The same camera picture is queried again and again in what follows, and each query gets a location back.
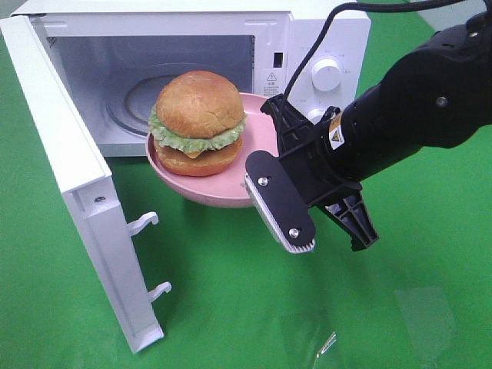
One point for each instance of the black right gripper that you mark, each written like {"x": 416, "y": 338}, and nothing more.
{"x": 304, "y": 155}

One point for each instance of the pink round plate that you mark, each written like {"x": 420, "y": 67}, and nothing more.
{"x": 227, "y": 189}

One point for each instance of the burger with lettuce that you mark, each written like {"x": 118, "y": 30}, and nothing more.
{"x": 196, "y": 124}

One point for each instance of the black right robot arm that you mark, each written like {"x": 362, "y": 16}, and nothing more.
{"x": 438, "y": 95}

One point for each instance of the lower white microwave knob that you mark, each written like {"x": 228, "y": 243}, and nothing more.
{"x": 315, "y": 115}

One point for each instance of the white microwave knob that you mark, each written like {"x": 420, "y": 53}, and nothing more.
{"x": 315, "y": 115}
{"x": 326, "y": 74}

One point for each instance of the upper white microwave knob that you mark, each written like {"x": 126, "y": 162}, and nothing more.
{"x": 326, "y": 74}

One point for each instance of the clear tape patch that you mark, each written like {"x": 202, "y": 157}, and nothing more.
{"x": 309, "y": 340}

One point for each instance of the glass microwave turntable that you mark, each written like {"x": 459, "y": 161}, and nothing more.
{"x": 131, "y": 93}

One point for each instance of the white microwave oven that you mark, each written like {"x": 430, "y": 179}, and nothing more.
{"x": 255, "y": 44}

